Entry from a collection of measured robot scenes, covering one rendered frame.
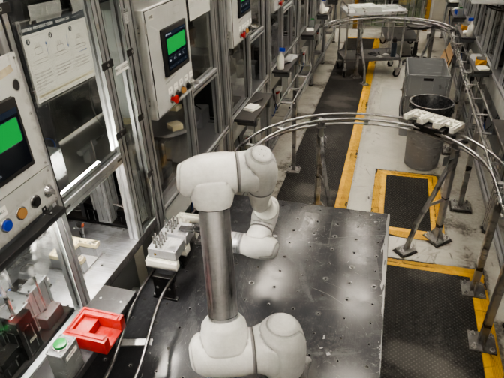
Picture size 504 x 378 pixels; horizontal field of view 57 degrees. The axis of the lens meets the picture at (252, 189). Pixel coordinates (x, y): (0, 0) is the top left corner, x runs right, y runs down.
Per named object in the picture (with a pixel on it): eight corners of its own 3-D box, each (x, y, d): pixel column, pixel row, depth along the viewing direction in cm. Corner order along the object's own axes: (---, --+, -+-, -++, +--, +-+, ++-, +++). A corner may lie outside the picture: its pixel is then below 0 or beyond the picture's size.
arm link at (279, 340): (310, 381, 159) (313, 337, 148) (257, 388, 158) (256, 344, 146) (301, 343, 173) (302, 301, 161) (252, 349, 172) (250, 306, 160)
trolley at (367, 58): (341, 79, 650) (346, 6, 599) (334, 67, 698) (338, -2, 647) (403, 76, 651) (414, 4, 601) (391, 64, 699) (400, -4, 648)
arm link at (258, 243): (241, 260, 200) (250, 234, 207) (276, 266, 195) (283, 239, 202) (237, 248, 191) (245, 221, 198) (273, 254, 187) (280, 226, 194)
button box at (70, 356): (70, 382, 142) (61, 356, 135) (49, 376, 144) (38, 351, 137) (85, 361, 148) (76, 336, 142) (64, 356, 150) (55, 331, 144)
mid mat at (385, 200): (445, 243, 336) (445, 241, 335) (367, 232, 349) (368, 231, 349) (438, 175, 417) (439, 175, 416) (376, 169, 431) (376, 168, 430)
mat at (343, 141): (343, 226, 357) (343, 224, 357) (268, 215, 372) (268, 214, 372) (380, 38, 834) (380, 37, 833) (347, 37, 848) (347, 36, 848)
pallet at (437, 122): (401, 126, 322) (403, 112, 317) (412, 120, 330) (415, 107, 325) (451, 142, 299) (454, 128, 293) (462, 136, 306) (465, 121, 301)
